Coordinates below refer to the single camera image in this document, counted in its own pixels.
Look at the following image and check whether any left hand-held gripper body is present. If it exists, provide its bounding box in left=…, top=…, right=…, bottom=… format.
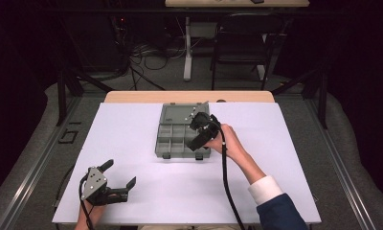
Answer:
left=79, top=166, right=130, bottom=207

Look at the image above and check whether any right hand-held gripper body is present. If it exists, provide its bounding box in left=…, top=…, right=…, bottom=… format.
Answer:
left=185, top=101, right=222, bottom=144

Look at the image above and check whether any grey plastic organizer box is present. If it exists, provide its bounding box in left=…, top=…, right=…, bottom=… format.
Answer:
left=154, top=102, right=213, bottom=161

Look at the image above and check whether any person's left hand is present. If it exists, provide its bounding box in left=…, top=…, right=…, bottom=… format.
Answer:
left=79, top=200, right=108, bottom=226

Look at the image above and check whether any person's right hand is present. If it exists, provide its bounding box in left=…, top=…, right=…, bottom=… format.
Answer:
left=203, top=123, right=250, bottom=165

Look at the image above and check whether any white table cover board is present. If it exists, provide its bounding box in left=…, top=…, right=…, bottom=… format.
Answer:
left=51, top=102, right=323, bottom=225

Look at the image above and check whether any wooden table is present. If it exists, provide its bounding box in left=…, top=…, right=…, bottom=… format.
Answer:
left=103, top=90, right=276, bottom=104

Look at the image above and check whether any white desk leg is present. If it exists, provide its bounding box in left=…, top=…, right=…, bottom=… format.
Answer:
left=182, top=15, right=194, bottom=82

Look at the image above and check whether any black folding chair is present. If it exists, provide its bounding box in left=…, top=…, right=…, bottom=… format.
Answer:
left=210, top=12, right=287, bottom=91

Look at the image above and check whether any background wooden desk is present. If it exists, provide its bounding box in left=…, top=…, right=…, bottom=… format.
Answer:
left=164, top=0, right=310, bottom=9

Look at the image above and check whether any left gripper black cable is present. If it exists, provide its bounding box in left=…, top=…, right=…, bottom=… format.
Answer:
left=78, top=174, right=96, bottom=230

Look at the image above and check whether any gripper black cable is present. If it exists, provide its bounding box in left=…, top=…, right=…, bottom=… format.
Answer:
left=210, top=113, right=248, bottom=230
left=78, top=174, right=96, bottom=230

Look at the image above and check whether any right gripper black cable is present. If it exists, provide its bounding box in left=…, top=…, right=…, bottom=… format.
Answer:
left=210, top=113, right=248, bottom=230

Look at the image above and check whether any aluminium floor rail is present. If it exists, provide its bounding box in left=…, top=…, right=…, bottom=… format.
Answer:
left=304, top=95, right=378, bottom=230
left=0, top=95, right=82, bottom=230

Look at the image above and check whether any black metal frame stand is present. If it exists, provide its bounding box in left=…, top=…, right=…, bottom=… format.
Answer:
left=270, top=67, right=329, bottom=130
left=56, top=67, right=115, bottom=127

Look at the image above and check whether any tangle of floor cables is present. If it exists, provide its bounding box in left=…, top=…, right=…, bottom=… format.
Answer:
left=114, top=37, right=189, bottom=91

